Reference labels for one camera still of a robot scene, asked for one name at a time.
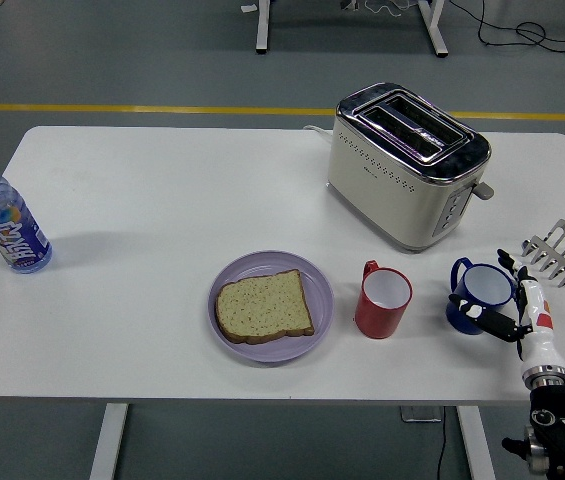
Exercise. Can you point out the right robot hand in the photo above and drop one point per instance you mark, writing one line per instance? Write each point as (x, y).
(537, 325)

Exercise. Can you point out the blue enamel cup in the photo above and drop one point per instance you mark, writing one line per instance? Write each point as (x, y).
(484, 285)

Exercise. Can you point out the red cup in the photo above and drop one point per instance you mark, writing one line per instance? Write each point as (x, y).
(377, 320)

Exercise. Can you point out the bread slice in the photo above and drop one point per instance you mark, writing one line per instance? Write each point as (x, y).
(262, 307)

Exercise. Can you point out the metal toast rack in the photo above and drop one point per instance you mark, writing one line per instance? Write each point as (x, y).
(562, 250)

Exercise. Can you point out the grey box under table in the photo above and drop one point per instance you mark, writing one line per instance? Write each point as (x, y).
(419, 414)

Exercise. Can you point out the cream chrome toaster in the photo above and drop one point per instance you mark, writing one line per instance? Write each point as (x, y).
(387, 200)

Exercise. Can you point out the purple plate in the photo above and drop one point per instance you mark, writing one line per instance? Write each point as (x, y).
(319, 300)

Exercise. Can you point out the white background table leg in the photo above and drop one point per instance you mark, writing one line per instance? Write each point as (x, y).
(434, 27)
(263, 25)

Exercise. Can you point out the white paper scrap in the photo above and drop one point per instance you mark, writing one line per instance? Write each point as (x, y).
(249, 7)

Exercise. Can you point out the blue-capped water bottle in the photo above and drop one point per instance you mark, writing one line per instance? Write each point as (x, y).
(12, 235)

